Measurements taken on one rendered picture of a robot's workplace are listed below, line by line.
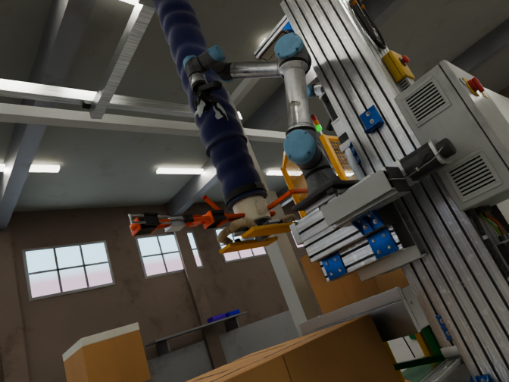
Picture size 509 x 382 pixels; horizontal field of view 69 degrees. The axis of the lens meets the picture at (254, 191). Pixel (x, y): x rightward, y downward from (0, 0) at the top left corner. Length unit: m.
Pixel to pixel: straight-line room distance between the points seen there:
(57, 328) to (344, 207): 6.36
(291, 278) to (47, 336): 4.80
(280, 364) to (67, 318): 6.03
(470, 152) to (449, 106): 0.17
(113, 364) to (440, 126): 2.47
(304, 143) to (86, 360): 2.13
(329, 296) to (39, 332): 5.64
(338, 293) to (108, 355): 1.65
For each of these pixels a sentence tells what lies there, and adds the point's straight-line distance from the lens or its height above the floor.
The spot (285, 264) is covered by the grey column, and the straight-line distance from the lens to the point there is 3.28.
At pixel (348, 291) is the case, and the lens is 2.11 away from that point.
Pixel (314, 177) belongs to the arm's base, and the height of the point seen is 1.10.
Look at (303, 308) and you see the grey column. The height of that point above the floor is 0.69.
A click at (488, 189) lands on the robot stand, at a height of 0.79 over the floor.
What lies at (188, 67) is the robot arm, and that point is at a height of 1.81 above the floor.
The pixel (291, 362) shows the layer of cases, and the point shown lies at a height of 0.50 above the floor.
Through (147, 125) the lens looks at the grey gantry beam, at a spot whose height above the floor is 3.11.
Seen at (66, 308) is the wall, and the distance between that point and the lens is 7.32.
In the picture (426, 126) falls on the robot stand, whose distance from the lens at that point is 1.44.
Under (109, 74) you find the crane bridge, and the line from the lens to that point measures 3.50.
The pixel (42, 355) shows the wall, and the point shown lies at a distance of 7.11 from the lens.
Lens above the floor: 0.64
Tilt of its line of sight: 20 degrees up
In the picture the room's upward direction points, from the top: 21 degrees counter-clockwise
